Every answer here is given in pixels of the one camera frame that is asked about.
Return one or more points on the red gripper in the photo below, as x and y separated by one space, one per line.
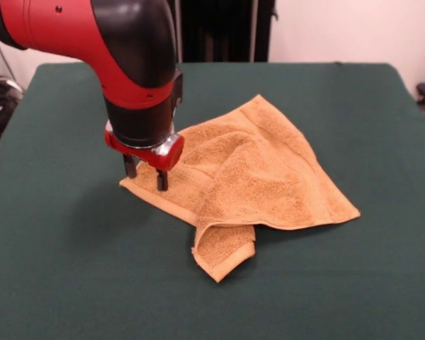
170 156

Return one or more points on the dark green table cloth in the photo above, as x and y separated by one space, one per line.
74 265

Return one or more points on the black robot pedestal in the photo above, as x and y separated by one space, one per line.
226 32

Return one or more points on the tan terry towel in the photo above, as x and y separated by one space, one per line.
269 177

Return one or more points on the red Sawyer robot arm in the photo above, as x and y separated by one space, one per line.
127 53

